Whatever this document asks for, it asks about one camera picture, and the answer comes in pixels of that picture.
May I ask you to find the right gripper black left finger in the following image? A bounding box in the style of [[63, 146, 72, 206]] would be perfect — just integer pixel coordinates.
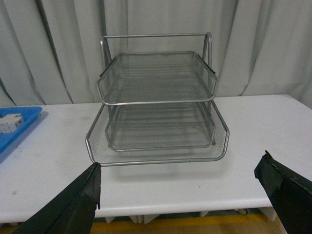
[[15, 162, 101, 234]]

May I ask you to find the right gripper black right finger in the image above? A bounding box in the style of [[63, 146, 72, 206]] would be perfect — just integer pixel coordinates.
[[254, 151, 312, 234]]

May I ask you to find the silver mesh tray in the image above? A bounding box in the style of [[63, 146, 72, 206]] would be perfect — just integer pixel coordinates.
[[97, 51, 219, 106], [105, 102, 215, 152], [85, 101, 230, 166]]

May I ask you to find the silver mesh bottom tray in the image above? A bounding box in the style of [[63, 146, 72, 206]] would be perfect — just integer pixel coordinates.
[[105, 102, 215, 152]]

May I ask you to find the blue plastic tray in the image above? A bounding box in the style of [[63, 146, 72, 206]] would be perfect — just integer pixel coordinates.
[[0, 106, 42, 163]]

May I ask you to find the white circuit breaker block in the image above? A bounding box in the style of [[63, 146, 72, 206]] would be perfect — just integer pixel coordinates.
[[0, 114, 24, 134]]

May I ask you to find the silver mesh top tray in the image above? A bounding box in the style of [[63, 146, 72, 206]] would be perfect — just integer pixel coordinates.
[[97, 51, 219, 106]]

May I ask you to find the grey curtain backdrop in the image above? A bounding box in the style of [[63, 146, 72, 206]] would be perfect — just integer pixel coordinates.
[[0, 0, 312, 106]]

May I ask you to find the silver mesh rack frame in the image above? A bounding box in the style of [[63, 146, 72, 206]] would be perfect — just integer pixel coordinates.
[[99, 32, 217, 147]]

